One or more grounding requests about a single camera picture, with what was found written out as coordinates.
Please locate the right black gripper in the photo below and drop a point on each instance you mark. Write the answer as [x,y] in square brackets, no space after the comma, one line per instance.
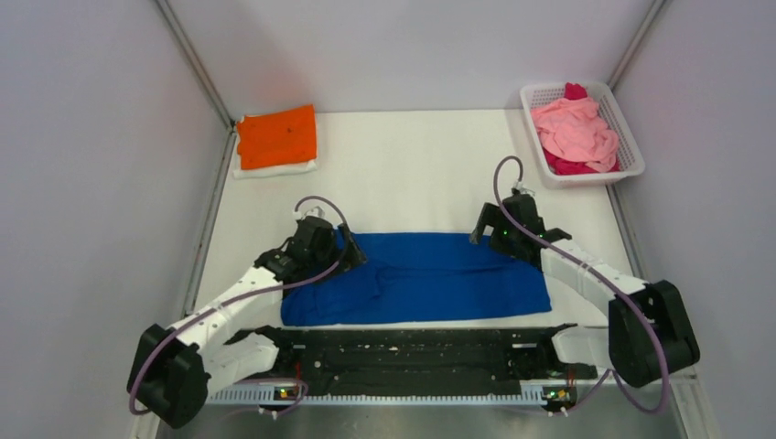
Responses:
[492,215]

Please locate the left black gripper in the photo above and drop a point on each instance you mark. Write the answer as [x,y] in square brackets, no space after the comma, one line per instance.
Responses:
[354,256]

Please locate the blue printed t-shirt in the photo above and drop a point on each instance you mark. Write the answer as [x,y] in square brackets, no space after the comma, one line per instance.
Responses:
[420,277]

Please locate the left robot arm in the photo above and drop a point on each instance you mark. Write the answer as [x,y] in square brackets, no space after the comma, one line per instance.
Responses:
[177,368]

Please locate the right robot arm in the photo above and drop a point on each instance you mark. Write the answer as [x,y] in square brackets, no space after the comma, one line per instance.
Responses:
[648,331]

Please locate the folded white t-shirt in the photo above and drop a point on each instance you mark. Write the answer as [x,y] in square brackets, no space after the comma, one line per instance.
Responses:
[276,171]

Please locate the pink t-shirt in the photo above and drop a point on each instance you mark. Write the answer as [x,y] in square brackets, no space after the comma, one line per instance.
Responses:
[576,133]

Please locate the folded orange t-shirt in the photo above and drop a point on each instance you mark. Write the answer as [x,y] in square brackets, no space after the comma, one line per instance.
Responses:
[284,138]

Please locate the magenta t-shirt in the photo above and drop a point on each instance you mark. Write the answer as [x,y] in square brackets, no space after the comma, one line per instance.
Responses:
[576,91]

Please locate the white plastic basket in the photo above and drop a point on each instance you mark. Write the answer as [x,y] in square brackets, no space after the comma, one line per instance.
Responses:
[580,135]

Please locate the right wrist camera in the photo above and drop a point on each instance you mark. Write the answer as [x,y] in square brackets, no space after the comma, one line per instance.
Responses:
[518,188]

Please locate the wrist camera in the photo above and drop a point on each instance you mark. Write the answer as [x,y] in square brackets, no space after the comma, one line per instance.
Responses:
[518,188]
[313,212]

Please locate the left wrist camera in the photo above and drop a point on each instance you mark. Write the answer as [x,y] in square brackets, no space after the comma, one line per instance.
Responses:
[313,212]

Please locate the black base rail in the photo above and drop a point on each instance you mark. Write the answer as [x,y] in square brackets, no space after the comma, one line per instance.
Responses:
[417,362]

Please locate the white cable duct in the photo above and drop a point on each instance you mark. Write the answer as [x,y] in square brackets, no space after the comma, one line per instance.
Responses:
[270,395]

